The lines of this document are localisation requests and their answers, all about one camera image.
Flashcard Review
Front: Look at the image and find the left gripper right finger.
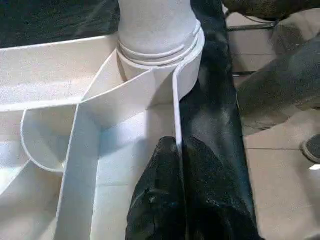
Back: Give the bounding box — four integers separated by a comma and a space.
182, 136, 261, 240

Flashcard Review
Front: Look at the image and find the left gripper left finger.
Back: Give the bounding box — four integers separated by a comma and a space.
126, 136, 187, 240

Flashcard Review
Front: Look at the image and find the white plastic table top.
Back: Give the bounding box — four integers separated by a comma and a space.
0, 21, 206, 240

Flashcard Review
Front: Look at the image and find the white plastic table leg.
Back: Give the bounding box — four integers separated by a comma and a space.
116, 0, 203, 69

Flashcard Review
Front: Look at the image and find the black work mat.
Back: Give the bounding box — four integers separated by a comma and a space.
0, 0, 260, 240

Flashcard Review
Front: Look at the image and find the black round stool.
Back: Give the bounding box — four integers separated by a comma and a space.
301, 134, 320, 163

